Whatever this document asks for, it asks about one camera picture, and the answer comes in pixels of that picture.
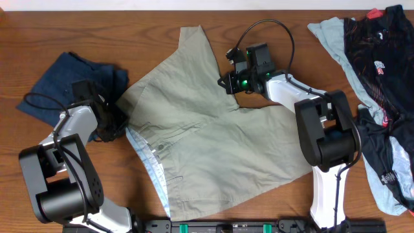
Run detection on khaki green shorts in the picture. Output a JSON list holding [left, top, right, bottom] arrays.
[[117, 27, 311, 221]]

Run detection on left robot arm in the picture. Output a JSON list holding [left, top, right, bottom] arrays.
[[19, 80, 144, 232]]

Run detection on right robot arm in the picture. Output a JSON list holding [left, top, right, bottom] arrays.
[[217, 43, 360, 232]]

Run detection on folded navy blue shorts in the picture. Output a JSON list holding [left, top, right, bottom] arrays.
[[17, 52, 129, 127]]

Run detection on light blue garment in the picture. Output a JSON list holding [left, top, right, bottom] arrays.
[[307, 16, 414, 217]]

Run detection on black patterned sports garment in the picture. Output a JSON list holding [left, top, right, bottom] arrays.
[[343, 5, 413, 211]]

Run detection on right black cable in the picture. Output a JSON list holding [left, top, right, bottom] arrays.
[[226, 19, 363, 227]]

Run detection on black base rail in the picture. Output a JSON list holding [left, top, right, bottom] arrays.
[[62, 219, 388, 233]]

